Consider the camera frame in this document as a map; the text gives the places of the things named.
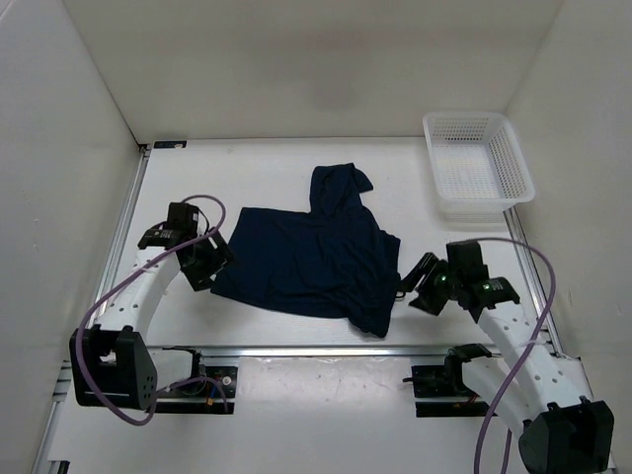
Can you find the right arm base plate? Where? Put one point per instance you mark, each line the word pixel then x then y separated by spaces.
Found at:
pixel 440 390

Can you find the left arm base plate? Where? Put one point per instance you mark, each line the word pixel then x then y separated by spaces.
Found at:
pixel 190 382

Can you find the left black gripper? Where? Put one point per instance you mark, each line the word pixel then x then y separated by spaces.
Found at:
pixel 219 257

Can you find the aluminium rail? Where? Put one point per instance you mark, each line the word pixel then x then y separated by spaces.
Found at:
pixel 538 294
pixel 107 267
pixel 315 351

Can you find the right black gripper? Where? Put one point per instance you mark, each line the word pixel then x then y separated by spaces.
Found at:
pixel 425 268

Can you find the navy blue shorts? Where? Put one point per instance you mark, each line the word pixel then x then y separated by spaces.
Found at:
pixel 333 261

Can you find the white plastic perforated basket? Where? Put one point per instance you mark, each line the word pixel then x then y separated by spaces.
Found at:
pixel 478 166

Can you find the aluminium left rail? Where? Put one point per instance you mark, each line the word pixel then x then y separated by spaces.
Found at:
pixel 107 267

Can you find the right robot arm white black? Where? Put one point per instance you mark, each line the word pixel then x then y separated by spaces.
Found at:
pixel 557 426

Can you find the aluminium right rail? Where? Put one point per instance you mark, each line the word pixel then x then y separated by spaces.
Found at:
pixel 538 294

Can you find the aluminium front rail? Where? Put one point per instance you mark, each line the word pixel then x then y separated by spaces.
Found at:
pixel 315 351

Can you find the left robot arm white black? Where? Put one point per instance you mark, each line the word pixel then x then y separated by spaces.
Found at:
pixel 111 364

